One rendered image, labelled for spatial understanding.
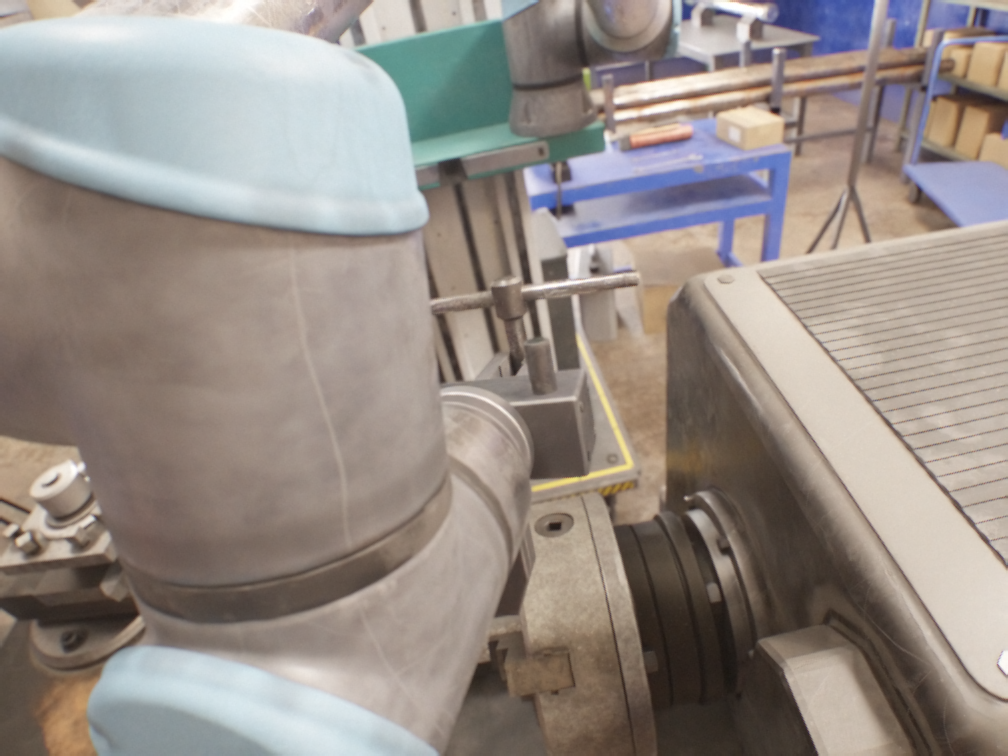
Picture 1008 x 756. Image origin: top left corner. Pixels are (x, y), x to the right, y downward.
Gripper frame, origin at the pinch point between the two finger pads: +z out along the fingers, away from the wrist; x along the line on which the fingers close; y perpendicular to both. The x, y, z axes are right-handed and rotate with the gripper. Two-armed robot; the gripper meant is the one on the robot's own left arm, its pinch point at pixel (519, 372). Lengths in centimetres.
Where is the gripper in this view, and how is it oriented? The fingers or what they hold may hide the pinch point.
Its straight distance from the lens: 43.9
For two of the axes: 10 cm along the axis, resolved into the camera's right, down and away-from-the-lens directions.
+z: 1.9, -3.3, 9.3
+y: -1.7, -9.4, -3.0
